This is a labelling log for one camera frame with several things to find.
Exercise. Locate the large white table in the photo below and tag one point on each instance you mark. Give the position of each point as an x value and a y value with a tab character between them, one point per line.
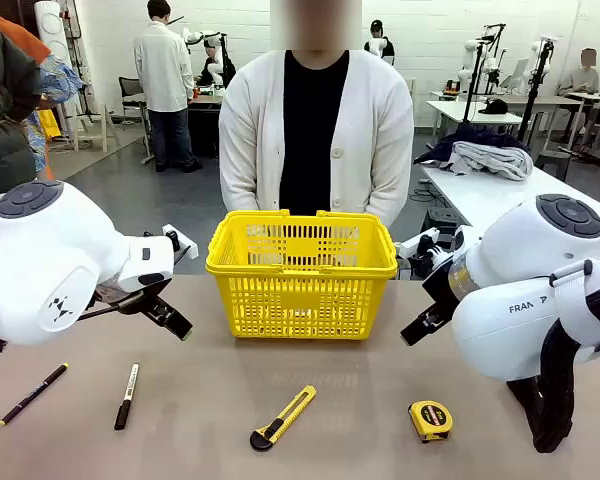
480	190

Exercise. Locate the small white table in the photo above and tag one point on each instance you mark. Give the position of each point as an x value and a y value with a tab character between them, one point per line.
460	110

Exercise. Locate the yellow floor sign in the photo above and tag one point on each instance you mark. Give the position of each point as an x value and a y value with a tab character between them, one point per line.
50	125

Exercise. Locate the thin black yellow-tipped pen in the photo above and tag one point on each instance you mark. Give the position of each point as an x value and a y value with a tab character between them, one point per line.
32	395

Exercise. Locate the white tower appliance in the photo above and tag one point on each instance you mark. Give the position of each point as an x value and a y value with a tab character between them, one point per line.
50	25

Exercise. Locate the black cap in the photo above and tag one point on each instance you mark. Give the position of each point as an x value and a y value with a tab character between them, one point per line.
495	106

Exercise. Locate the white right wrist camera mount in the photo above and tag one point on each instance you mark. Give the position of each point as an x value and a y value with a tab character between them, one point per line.
420	245

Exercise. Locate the black and white marker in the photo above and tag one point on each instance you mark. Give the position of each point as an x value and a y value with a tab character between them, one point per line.
127	395

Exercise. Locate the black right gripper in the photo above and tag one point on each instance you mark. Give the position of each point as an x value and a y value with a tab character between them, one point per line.
442	295

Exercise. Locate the person's right forearm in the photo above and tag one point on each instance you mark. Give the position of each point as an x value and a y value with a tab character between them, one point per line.
237	180

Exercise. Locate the mannequin in blue patterned shirt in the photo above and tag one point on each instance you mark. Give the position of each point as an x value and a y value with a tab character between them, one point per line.
60	80

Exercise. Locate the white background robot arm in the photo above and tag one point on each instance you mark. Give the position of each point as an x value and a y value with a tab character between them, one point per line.
535	50
467	55

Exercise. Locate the dark navy crumpled cloth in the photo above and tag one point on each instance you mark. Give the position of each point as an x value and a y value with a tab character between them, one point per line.
475	135

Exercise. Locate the yellow tape measure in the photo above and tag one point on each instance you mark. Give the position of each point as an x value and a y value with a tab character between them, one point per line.
430	420

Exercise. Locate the grey stool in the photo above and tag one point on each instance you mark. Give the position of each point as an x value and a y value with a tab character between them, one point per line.
552	157

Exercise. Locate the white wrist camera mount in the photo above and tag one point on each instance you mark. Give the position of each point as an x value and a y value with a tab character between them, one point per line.
420	245
182	244

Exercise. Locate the orange garment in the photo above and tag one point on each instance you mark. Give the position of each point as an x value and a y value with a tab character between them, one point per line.
25	37

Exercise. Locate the person's left forearm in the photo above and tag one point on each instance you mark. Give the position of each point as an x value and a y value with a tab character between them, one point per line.
392	190

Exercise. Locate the person in white cardigan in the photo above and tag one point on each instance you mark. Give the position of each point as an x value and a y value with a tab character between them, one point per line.
315	125

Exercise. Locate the white wooden stand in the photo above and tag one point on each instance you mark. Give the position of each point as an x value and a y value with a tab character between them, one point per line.
105	125

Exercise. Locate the person in white lab coat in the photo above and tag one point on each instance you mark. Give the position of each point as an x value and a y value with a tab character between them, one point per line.
162	65

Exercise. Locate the yellow plastic shopping basket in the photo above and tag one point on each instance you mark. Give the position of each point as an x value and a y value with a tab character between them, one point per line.
300	285

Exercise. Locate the yellow black utility knife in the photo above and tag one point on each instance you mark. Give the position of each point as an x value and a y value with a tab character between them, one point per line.
285	417

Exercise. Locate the black office chair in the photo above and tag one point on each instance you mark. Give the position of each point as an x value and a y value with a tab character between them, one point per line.
130	92

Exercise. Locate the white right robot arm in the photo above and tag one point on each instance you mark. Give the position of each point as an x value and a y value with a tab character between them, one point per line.
505	320

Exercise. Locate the person in dark green vest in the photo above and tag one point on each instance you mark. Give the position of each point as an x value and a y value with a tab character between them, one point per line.
5	100

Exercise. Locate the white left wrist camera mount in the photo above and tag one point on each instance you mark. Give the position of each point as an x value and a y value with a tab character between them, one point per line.
182	244

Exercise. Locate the dark background desk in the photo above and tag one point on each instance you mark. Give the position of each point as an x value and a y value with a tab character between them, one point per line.
205	115

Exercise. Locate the black plastic stool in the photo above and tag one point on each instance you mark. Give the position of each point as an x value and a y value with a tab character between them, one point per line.
445	215

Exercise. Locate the black tripod stand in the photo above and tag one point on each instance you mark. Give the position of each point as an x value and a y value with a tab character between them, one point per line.
475	75
535	95

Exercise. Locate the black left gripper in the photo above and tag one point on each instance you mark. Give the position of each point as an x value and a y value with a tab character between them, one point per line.
130	296

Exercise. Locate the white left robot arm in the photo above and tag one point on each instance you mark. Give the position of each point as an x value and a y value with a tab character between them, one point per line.
55	240

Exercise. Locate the seated person in grey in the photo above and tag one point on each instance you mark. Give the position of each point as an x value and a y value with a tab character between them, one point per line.
580	77

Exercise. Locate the grey crumpled cloth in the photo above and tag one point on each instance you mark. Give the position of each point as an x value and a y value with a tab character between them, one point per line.
495	160

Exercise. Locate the white black humanoid robot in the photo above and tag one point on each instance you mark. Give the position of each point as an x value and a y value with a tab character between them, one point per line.
215	65

